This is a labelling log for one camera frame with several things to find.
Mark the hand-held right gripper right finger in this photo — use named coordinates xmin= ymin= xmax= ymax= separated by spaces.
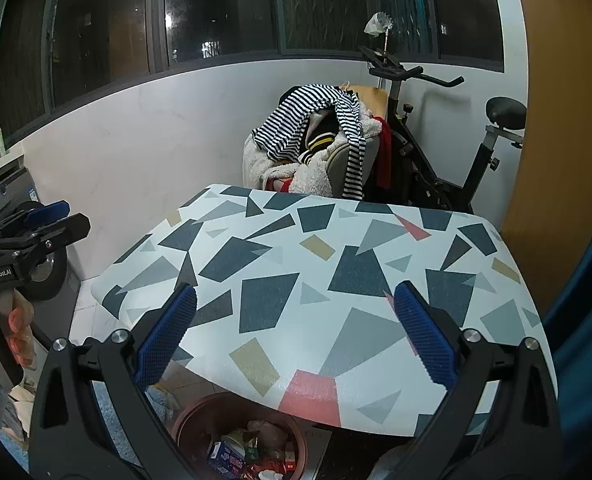
xmin=393 ymin=281 xmax=564 ymax=480

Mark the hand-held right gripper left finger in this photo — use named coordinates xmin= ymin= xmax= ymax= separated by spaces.
xmin=28 ymin=282 xmax=199 ymax=480

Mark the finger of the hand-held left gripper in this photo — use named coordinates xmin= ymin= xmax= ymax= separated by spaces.
xmin=0 ymin=212 xmax=92 ymax=262
xmin=4 ymin=200 xmax=72 ymax=234

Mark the brown round waste bin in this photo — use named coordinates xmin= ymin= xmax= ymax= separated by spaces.
xmin=172 ymin=392 xmax=309 ymax=480

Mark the white green paper cup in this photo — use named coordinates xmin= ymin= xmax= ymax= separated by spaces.
xmin=223 ymin=427 xmax=249 ymax=449

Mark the blue white carton box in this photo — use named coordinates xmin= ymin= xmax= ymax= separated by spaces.
xmin=207 ymin=439 xmax=249 ymax=479

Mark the person's left hand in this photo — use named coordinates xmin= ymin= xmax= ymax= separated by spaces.
xmin=6 ymin=294 xmax=39 ymax=372

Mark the washing machine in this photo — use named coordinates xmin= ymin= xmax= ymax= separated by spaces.
xmin=0 ymin=157 xmax=84 ymax=356

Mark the black exercise bike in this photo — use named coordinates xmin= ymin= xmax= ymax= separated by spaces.
xmin=360 ymin=46 xmax=528 ymax=214

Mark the red garment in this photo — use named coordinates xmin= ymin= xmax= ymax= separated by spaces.
xmin=373 ymin=120 xmax=395 ymax=189

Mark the white fleece garment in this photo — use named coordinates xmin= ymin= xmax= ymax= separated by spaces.
xmin=242 ymin=115 xmax=385 ymax=199

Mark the dark jacket with yellow stripes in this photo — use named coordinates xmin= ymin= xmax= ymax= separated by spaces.
xmin=301 ymin=110 xmax=343 ymax=167

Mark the tan wooden chair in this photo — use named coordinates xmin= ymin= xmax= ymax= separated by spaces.
xmin=348 ymin=85 xmax=393 ymax=197

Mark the yellow wooden panel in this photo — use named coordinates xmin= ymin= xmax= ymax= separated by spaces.
xmin=496 ymin=0 xmax=592 ymax=322

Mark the dark framed window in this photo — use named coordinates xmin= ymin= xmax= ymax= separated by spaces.
xmin=0 ymin=0 xmax=508 ymax=127

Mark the white cloth on stick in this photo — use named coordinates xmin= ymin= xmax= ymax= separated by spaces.
xmin=365 ymin=11 xmax=395 ymax=57

